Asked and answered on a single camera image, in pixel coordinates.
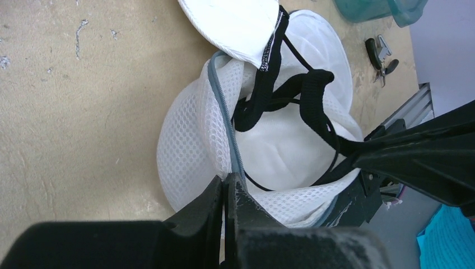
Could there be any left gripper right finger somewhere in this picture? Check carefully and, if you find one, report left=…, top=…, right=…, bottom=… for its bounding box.
left=223, top=173, right=391, bottom=268

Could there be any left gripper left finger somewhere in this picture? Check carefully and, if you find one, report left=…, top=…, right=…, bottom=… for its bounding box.
left=1, top=177, right=223, bottom=268

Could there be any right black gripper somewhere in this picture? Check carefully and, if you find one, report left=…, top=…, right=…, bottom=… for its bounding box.
left=326, top=101, right=474, bottom=227

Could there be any blue-trimmed white mesh laundry bag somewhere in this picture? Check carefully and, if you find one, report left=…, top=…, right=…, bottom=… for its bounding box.
left=156, top=10, right=365, bottom=229

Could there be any white bra with black straps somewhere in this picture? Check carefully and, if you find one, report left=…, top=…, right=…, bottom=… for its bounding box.
left=179, top=1, right=362, bottom=193

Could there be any cyan cloth at corner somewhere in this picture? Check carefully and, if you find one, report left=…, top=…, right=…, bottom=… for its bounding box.
left=417, top=205, right=474, bottom=269

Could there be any teal transparent plastic bin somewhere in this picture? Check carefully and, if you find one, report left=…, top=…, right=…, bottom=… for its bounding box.
left=334, top=0, right=427, bottom=28

